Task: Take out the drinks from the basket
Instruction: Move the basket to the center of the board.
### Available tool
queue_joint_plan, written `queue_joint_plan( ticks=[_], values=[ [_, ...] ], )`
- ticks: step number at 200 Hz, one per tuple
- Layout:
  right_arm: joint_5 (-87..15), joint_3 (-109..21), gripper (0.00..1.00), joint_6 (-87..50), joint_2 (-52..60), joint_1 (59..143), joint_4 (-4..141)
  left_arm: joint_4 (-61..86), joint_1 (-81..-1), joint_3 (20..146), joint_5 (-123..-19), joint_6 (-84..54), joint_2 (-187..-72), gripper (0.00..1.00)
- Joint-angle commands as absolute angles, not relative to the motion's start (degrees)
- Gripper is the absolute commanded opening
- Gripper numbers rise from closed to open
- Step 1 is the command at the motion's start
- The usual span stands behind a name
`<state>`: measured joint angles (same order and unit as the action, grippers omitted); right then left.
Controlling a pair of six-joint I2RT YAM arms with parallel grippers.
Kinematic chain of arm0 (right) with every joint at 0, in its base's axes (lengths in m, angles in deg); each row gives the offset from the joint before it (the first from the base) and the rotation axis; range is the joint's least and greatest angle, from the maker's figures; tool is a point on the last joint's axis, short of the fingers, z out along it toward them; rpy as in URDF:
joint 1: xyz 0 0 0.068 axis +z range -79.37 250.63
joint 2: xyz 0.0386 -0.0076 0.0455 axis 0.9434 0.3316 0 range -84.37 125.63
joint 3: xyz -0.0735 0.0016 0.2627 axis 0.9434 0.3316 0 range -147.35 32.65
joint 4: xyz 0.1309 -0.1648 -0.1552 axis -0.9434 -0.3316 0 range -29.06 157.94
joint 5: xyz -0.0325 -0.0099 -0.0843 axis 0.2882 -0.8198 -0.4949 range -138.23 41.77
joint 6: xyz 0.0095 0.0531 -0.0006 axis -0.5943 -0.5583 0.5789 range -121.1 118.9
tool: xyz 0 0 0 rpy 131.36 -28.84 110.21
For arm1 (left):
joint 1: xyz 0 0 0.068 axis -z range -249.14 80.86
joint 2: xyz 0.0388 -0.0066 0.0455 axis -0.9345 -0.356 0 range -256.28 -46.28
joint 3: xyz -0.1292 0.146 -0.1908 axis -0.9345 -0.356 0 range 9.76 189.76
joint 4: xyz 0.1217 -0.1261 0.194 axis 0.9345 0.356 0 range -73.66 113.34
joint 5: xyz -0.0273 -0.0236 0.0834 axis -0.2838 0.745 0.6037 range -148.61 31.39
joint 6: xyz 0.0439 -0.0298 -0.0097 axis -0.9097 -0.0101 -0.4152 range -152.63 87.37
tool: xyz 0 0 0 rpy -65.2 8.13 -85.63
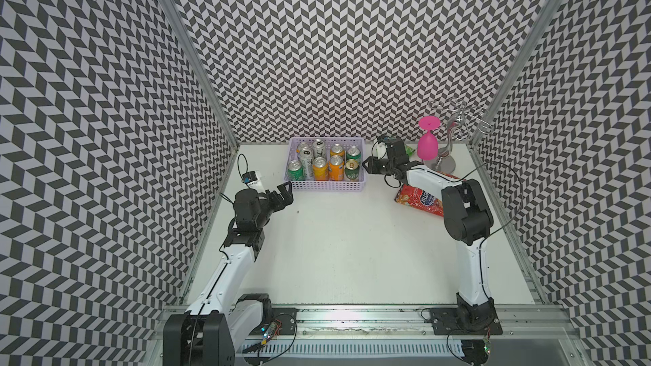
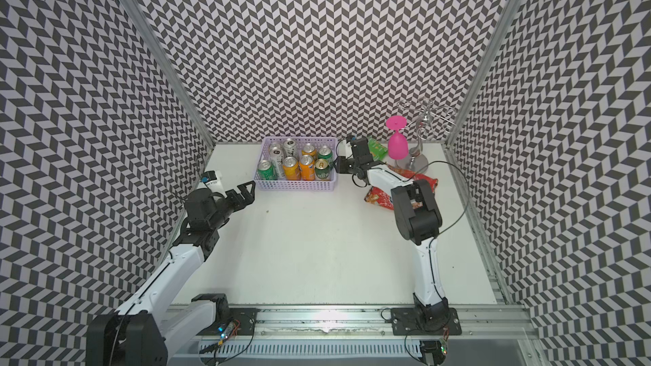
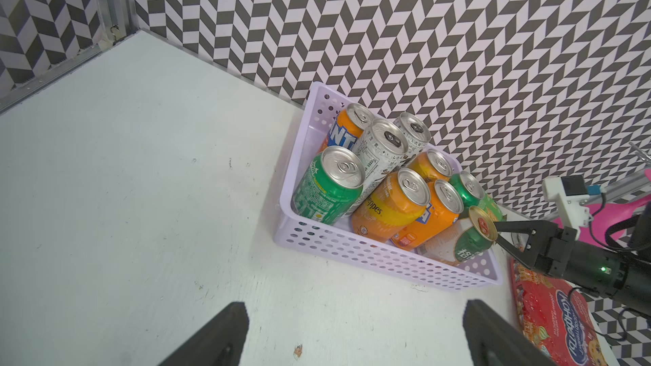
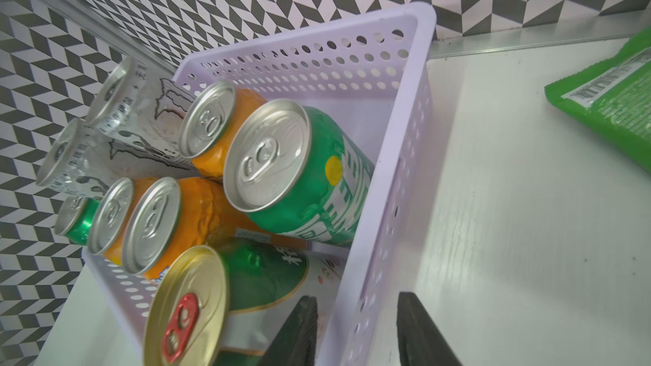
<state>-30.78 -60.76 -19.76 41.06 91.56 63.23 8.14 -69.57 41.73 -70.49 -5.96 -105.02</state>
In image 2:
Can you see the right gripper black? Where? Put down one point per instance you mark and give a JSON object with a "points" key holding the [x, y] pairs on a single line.
{"points": [[340, 168]]}

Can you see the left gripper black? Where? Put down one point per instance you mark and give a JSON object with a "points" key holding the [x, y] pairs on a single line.
{"points": [[247, 197]]}

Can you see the green can gold top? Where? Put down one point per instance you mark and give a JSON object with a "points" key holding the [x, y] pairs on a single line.
{"points": [[322, 170]]}

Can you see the green soda can silver top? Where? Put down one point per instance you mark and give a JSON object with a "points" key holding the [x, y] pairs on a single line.
{"points": [[267, 171]]}

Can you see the lavender plastic basket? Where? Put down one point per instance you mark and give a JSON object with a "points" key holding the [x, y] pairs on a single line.
{"points": [[301, 185]]}

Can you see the orange fanta can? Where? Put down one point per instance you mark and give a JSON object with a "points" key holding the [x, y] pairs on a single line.
{"points": [[291, 169]]}

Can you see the white monster can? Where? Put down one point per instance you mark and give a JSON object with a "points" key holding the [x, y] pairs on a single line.
{"points": [[289, 147], [276, 157]]}

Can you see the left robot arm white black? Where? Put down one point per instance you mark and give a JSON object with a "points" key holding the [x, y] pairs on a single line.
{"points": [[137, 332]]}

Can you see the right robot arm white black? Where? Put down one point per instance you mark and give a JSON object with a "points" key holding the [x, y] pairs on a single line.
{"points": [[419, 221]]}

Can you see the green can back row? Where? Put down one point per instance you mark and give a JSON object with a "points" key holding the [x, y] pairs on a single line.
{"points": [[325, 152]]}

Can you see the orange schweppes can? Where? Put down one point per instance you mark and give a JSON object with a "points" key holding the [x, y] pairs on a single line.
{"points": [[307, 168]]}

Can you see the orange soda can back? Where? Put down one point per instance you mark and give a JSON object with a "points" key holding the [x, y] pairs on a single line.
{"points": [[310, 149]]}

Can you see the green snack packet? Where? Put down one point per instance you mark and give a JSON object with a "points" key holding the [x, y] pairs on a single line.
{"points": [[378, 150]]}

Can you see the red candy bag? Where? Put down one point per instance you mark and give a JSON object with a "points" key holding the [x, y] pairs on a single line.
{"points": [[382, 196]]}

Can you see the pink wine glass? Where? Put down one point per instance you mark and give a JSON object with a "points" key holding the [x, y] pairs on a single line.
{"points": [[398, 146]]}

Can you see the chrome glass holder stand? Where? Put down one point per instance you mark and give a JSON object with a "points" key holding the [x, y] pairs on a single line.
{"points": [[429, 115]]}

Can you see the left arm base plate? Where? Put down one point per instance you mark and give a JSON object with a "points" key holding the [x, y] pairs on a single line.
{"points": [[242, 319]]}

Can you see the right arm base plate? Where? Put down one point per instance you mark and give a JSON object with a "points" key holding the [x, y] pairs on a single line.
{"points": [[410, 321]]}

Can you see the aluminium mounting rail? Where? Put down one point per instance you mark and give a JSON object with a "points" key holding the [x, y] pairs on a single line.
{"points": [[494, 333]]}

